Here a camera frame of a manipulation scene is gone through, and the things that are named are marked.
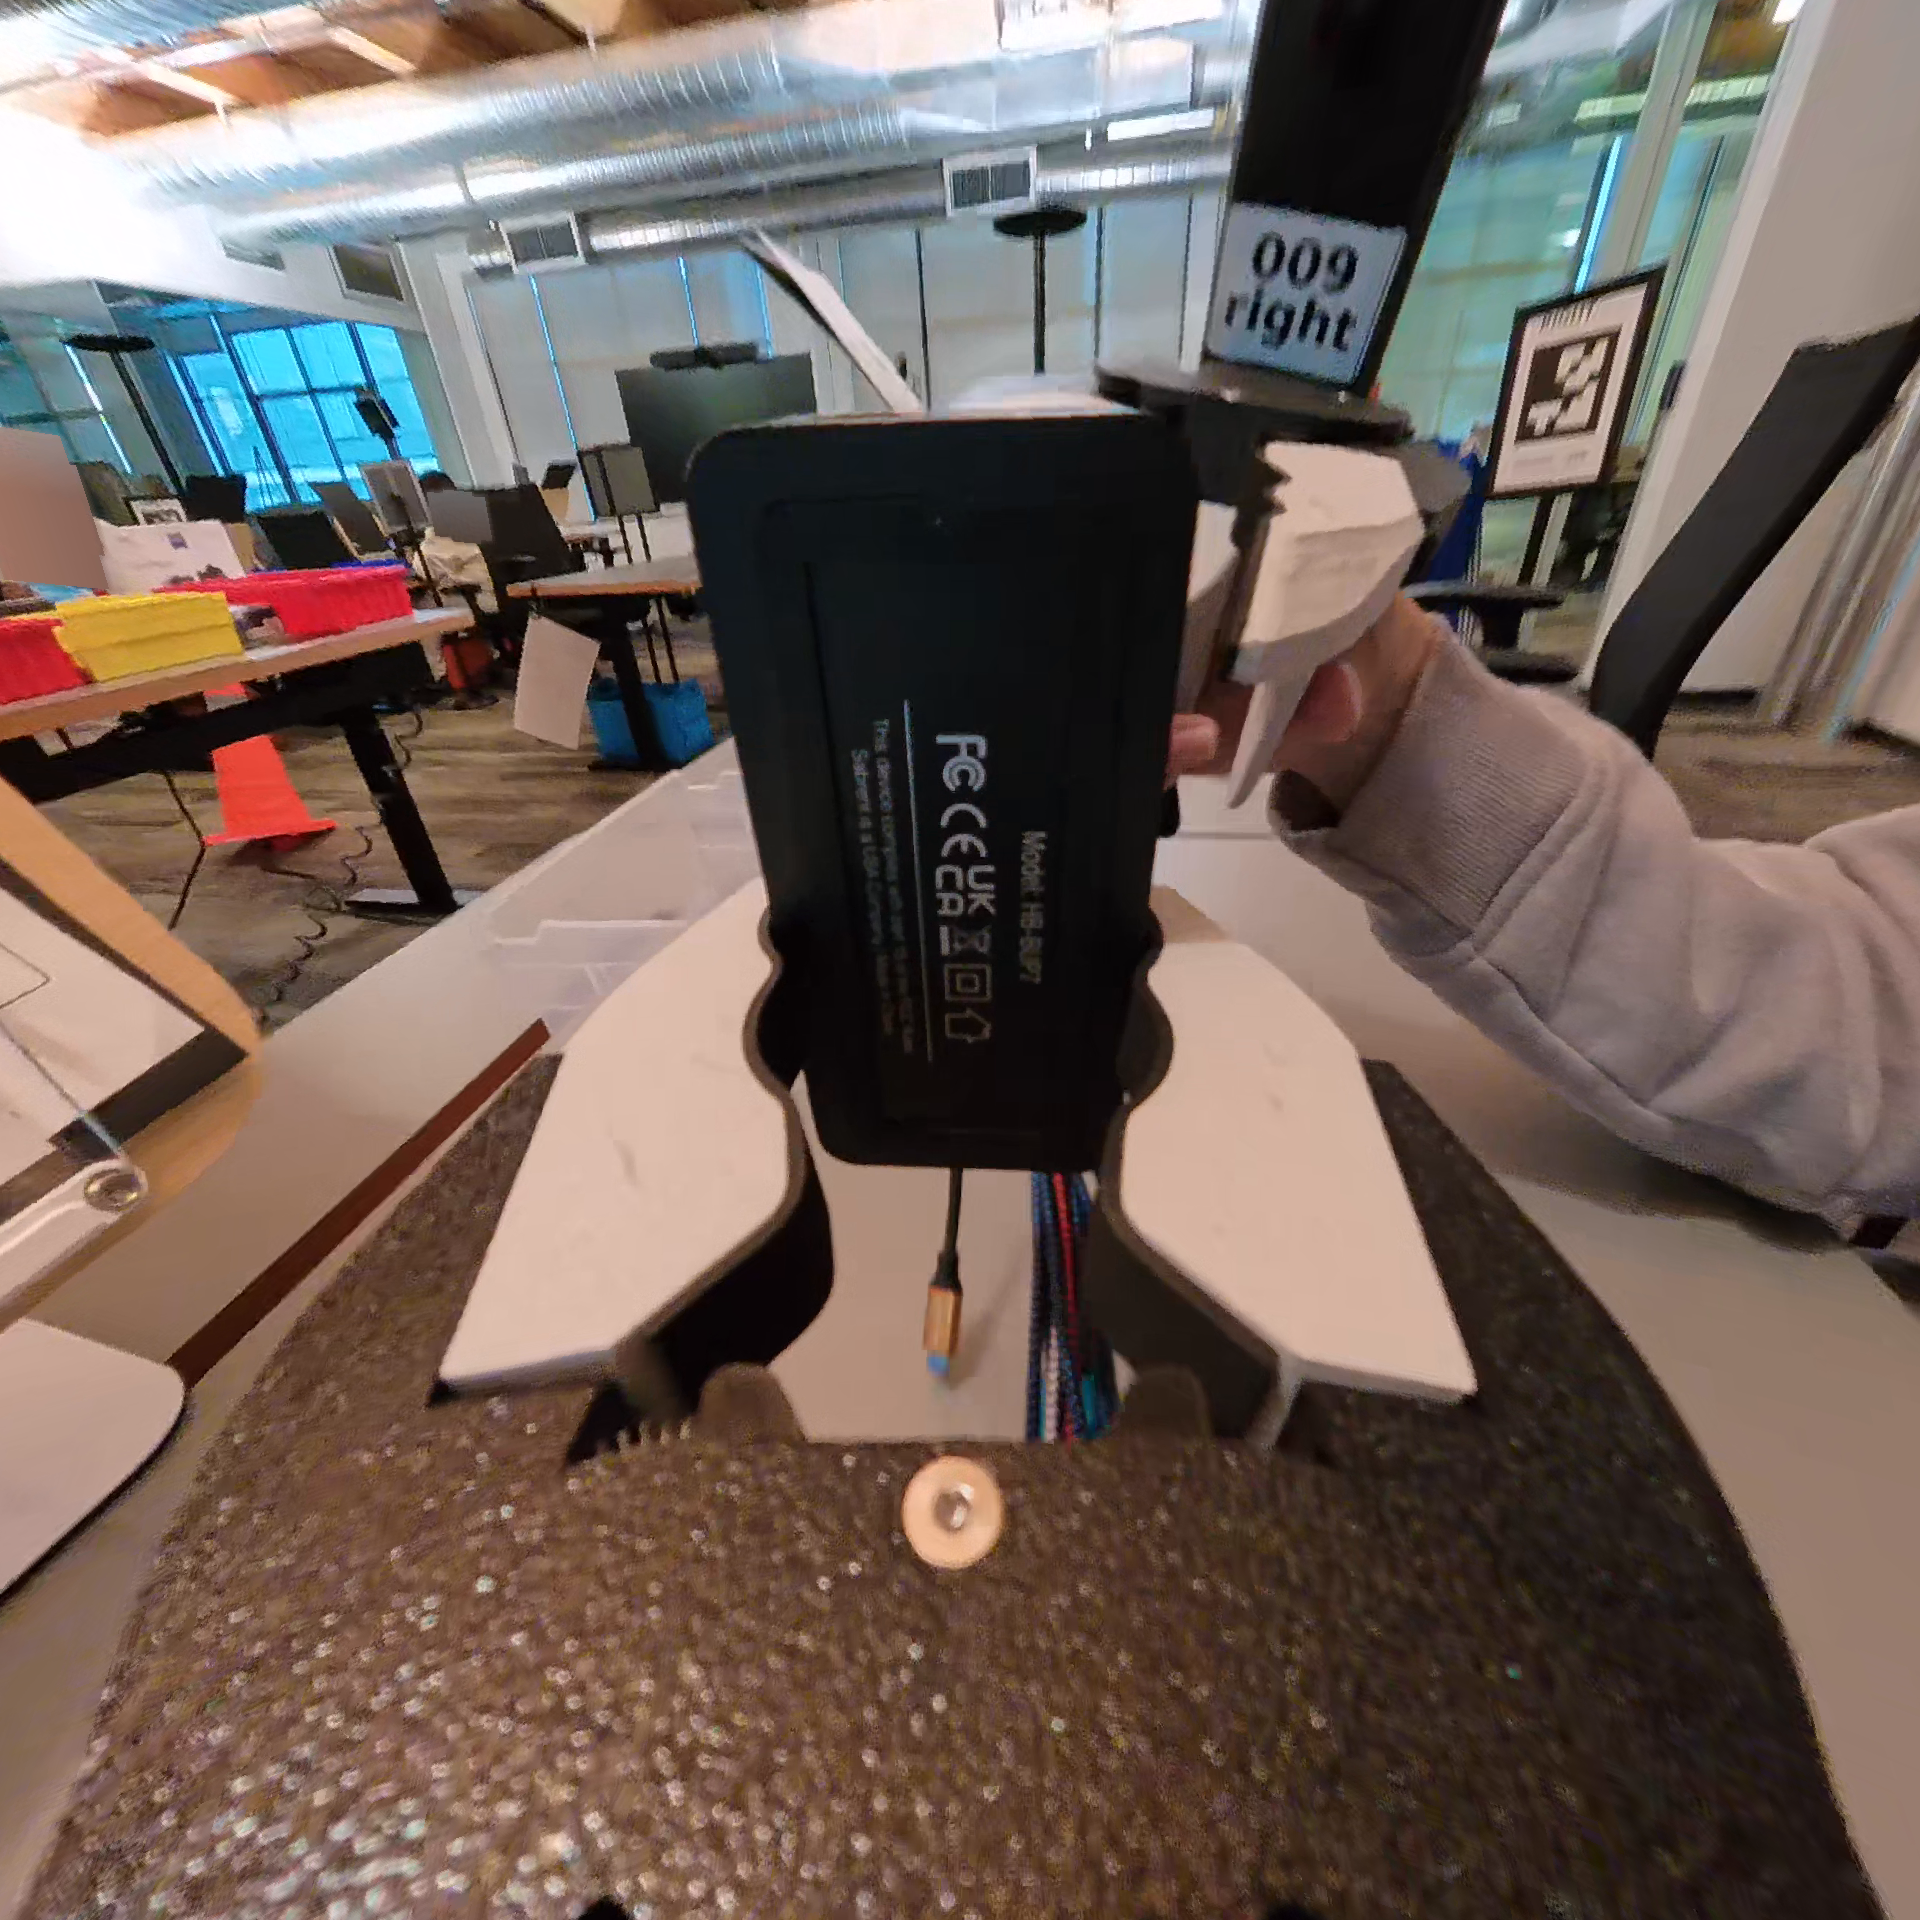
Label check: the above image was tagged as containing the black floor lamp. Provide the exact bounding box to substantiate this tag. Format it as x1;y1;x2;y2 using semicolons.
992;207;1087;380

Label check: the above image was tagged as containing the long red plastic bin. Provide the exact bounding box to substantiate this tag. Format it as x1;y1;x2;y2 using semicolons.
159;560;418;644

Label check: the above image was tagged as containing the white hanging paper sheet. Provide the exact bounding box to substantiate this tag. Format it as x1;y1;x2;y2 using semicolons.
513;618;608;750

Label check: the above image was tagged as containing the black cable with gold plug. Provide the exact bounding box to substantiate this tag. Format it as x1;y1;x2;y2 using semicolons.
923;1166;979;1391

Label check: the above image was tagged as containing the small red plastic bin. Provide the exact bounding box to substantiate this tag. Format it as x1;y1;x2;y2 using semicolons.
0;616;89;712

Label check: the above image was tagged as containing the black USB hub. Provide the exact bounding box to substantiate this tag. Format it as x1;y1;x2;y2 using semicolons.
687;408;1203;1169

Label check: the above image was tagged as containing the white desk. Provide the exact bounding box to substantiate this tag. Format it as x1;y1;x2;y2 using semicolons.
0;736;1920;1920

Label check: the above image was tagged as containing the blue bin on floor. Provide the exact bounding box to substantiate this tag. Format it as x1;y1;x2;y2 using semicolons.
590;680;718;775

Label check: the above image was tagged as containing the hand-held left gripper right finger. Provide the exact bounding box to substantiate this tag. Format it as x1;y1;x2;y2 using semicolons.
1087;885;1481;1449

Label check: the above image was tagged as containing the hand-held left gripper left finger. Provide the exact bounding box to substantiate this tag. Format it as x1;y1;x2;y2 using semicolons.
436;883;840;1445

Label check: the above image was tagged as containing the black and white marker sign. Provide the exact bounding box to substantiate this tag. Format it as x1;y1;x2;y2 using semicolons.
1483;267;1673;592

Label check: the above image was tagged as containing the person's right forearm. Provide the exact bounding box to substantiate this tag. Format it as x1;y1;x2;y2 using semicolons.
1273;623;1920;1251

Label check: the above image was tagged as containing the blue braided multi-plug cable bundle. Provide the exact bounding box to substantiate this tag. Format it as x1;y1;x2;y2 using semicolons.
1025;1172;1119;1445

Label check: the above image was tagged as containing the person's right hand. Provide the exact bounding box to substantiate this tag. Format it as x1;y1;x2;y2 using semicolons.
1167;592;1454;823

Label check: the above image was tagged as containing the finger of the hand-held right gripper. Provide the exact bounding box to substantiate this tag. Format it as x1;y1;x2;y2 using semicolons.
937;373;1158;425
745;225;926;414

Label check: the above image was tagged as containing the yellow plastic bin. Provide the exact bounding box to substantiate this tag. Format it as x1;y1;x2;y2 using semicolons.
52;590;252;686

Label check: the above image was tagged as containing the clear plastic container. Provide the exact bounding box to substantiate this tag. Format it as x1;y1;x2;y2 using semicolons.
476;871;751;1056

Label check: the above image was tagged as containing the wooden desk with black legs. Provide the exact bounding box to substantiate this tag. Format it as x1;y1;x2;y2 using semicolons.
0;607;486;921

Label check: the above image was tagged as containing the white rounded panel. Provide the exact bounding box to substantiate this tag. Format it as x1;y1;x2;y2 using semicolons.
0;1317;193;1602

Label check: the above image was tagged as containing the wooden desk with dark frame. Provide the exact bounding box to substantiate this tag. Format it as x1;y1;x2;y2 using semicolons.
509;553;712;769

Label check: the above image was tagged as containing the black office chair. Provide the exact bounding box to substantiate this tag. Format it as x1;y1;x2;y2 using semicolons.
1411;324;1920;759

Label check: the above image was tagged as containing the large dark monitor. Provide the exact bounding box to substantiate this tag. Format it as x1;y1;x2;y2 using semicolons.
616;343;822;491

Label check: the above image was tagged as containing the wood-edged white table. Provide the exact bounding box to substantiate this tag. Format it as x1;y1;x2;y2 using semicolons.
0;780;269;1330

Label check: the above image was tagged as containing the silver ventilation duct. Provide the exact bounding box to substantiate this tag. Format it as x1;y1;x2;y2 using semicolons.
136;22;1255;264

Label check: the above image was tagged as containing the orange floor cone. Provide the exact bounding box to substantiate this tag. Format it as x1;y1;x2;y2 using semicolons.
198;736;342;854

